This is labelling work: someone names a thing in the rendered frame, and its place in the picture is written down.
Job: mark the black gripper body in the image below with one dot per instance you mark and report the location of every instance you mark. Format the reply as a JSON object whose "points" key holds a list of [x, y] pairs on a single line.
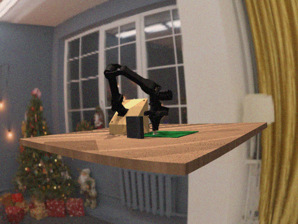
{"points": [[155, 109]]}

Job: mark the black fan cable with plug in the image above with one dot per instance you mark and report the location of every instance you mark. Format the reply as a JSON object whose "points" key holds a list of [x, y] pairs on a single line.
{"points": [[154, 127]]}

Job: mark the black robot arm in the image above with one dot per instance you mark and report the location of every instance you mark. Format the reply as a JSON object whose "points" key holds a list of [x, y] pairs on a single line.
{"points": [[147, 85]]}

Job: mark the green circuit board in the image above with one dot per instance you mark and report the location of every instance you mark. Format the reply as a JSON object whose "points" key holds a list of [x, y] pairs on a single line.
{"points": [[172, 134]]}

